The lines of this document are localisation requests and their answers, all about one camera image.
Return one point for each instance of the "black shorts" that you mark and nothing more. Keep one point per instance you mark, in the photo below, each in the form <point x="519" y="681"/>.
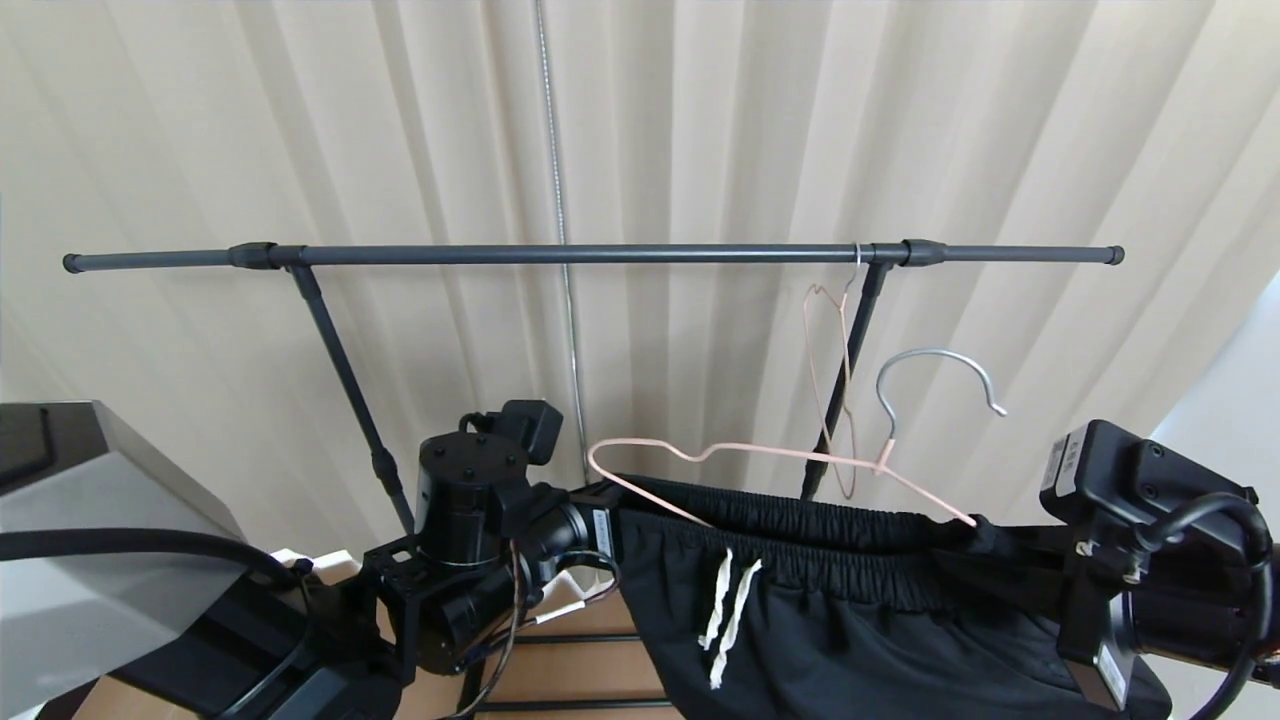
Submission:
<point x="850" y="640"/>

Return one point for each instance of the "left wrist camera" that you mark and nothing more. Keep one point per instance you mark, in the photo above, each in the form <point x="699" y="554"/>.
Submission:
<point x="530" y="425"/>

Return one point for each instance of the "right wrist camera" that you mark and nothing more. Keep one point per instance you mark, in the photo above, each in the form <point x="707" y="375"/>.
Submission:
<point x="1120" y="470"/>

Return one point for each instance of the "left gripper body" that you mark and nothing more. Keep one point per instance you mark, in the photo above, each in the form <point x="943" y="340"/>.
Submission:
<point x="575" y="525"/>

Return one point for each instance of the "beige curtain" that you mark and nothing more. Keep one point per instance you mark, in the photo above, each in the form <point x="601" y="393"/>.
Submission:
<point x="1000" y="120"/>

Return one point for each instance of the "black clothes rack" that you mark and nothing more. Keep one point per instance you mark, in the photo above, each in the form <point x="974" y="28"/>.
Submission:
<point x="600" y="254"/>

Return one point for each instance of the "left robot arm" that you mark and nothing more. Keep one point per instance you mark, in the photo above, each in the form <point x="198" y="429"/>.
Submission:
<point x="100" y="560"/>

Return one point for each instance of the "pink clothes hanger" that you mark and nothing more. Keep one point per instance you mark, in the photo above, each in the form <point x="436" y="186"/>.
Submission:
<point x="886" y="455"/>
<point x="810" y="350"/>

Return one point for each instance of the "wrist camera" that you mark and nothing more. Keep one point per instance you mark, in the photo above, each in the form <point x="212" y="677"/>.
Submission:
<point x="1120" y="470"/>
<point x="530" y="425"/>

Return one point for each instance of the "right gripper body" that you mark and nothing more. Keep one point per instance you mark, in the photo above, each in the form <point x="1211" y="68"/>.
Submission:
<point x="1200" y="625"/>

